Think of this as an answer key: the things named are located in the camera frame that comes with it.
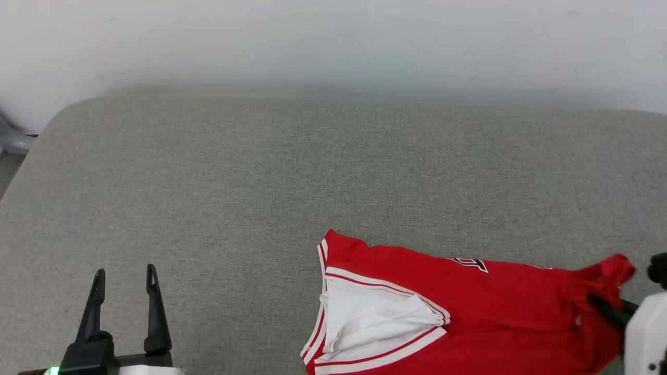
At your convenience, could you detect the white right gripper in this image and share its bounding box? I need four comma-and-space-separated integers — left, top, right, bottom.
587, 292, 667, 375

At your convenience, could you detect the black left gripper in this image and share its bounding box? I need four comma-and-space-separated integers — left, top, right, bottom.
18, 264, 186, 375

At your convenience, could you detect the red and white basketball jersey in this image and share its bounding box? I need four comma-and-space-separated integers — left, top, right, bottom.
301, 229, 636, 375

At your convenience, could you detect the grey curved plastic object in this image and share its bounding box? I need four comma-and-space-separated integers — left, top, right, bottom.
0, 112, 38, 157

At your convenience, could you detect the grey fabric sofa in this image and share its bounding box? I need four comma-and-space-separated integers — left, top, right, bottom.
0, 94, 667, 375

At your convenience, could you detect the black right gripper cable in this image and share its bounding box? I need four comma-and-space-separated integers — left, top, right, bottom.
647, 253, 667, 290

